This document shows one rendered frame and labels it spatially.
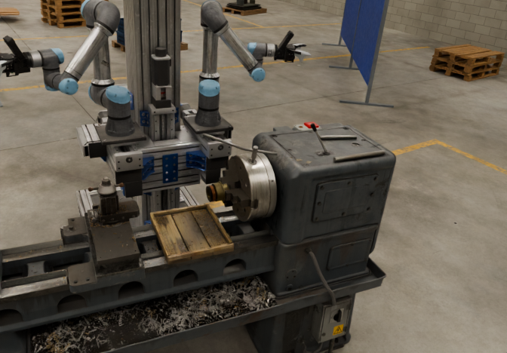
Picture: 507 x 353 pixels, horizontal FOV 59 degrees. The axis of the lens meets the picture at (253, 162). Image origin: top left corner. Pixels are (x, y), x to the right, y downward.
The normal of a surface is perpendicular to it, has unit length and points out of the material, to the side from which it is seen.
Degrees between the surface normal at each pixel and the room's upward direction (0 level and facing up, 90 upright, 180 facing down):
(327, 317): 88
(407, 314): 0
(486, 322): 0
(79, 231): 0
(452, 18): 90
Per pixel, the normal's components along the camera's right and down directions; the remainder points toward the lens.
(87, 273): 0.07, -0.89
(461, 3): -0.82, 0.20
